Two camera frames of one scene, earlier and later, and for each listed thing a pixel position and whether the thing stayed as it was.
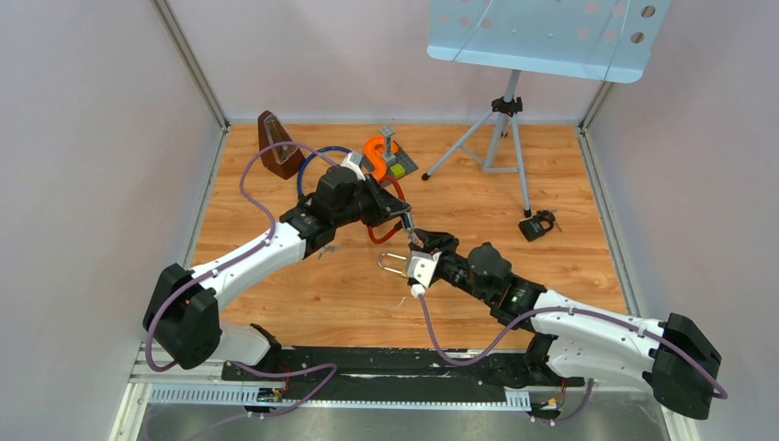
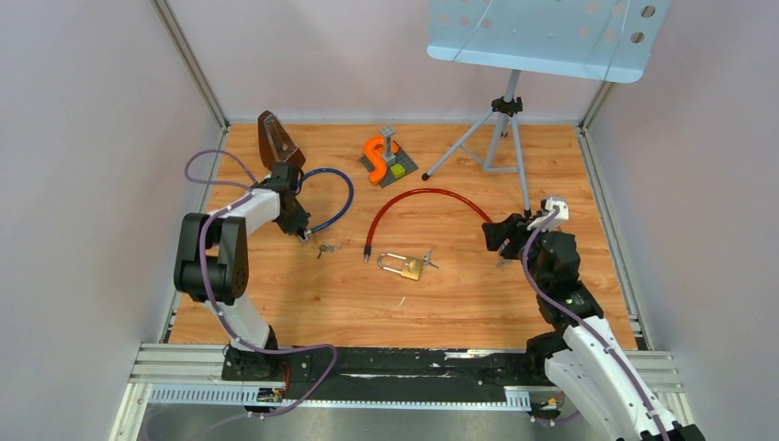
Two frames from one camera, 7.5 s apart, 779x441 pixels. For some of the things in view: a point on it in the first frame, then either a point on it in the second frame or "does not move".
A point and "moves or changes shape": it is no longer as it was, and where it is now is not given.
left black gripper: [385, 205] -> [300, 221]
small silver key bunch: [328, 249] does not move
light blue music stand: [599, 39] does not move
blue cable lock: [320, 151] moves or changes shape
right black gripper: [433, 241] -> [513, 228]
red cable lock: [403, 197] -> [453, 196]
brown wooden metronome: [283, 160] does not move
